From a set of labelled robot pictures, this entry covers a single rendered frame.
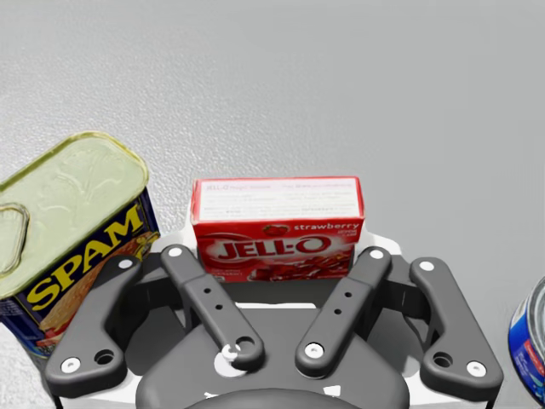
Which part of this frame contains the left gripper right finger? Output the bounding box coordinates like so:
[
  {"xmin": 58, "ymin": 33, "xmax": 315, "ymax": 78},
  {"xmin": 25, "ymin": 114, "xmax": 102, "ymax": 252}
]
[{"xmin": 294, "ymin": 232, "xmax": 505, "ymax": 401}]

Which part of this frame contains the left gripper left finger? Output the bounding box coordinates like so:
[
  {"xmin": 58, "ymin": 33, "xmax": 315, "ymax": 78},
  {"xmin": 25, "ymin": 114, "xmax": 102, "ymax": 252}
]
[{"xmin": 44, "ymin": 229, "xmax": 266, "ymax": 400}]

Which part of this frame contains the red carton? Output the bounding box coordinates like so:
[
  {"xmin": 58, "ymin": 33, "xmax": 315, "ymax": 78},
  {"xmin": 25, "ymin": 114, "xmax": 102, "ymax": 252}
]
[{"xmin": 189, "ymin": 176, "xmax": 366, "ymax": 283}]

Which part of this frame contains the green and blue rectangular can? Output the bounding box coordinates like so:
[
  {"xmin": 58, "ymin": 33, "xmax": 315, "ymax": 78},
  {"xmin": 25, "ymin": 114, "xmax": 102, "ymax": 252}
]
[{"xmin": 0, "ymin": 130, "xmax": 162, "ymax": 360}]

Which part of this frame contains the blue flat can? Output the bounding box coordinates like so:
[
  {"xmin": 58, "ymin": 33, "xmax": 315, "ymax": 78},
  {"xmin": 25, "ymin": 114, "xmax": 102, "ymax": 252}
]
[{"xmin": 508, "ymin": 276, "xmax": 545, "ymax": 406}]

